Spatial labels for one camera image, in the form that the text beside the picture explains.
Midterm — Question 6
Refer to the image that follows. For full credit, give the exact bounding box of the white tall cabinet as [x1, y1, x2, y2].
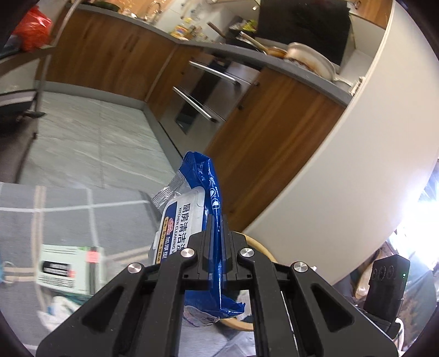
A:
[240, 0, 439, 285]

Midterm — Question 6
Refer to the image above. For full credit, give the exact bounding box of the red plastic bag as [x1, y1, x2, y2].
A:
[12, 5, 54, 52]

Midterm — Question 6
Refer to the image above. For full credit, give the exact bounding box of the chrome kitchen faucet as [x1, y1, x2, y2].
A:
[147, 2, 162, 24]

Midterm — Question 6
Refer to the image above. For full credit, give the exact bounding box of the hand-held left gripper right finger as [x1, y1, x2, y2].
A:
[219, 214, 400, 357]

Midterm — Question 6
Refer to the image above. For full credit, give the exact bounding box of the silver frying pan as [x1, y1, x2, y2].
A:
[285, 42, 357, 88]

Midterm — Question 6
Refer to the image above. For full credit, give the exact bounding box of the dark bin with tan rim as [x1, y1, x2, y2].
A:
[213, 233, 278, 333]

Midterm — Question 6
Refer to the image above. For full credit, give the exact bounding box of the brown-stained frying pan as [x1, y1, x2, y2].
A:
[240, 32, 289, 59]

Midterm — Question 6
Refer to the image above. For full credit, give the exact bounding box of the metal shelf rack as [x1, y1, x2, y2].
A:
[0, 44, 59, 138]

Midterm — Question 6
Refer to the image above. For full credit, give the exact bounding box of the wooden kitchen cabinet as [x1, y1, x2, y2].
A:
[44, 5, 347, 230]

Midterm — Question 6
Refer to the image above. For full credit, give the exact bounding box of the white crumpled plastic bag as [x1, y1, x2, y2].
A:
[36, 295, 83, 330]

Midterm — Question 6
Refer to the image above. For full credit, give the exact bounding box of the grey checked mat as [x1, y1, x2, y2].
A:
[0, 182, 186, 357]

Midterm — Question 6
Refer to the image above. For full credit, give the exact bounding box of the black wok with wooden handle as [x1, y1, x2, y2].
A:
[207, 21, 261, 45]

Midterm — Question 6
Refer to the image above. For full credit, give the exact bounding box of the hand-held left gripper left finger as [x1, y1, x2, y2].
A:
[36, 213, 215, 357]

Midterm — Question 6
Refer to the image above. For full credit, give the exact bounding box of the stainless steel tube frame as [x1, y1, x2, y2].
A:
[51, 0, 85, 47]

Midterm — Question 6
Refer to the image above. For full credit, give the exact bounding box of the white green carton box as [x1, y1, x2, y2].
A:
[36, 243, 105, 295]

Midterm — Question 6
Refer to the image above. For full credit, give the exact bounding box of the stainless steel oven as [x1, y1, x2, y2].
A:
[159, 46, 263, 138]

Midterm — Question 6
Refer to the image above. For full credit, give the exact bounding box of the blue wet wipes packet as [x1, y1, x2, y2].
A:
[147, 151, 246, 327]

